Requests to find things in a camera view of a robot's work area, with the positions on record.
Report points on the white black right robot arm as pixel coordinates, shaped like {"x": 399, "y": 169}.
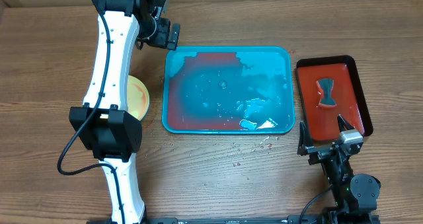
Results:
{"x": 355, "y": 195}

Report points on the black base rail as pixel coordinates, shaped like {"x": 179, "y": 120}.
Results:
{"x": 291, "y": 219}

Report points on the yellow-green plate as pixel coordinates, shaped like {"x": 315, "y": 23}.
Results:
{"x": 137, "y": 98}

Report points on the black tray red inside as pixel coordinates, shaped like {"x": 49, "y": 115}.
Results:
{"x": 347, "y": 92}

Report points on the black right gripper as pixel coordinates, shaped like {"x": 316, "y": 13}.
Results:
{"x": 305, "y": 146}

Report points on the green pink sponge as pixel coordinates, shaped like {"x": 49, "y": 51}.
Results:
{"x": 325, "y": 87}

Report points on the teal plastic tray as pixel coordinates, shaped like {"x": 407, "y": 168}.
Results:
{"x": 228, "y": 90}

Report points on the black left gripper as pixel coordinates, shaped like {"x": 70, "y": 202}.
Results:
{"x": 161, "y": 40}

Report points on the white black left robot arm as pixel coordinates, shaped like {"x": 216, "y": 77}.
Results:
{"x": 103, "y": 122}

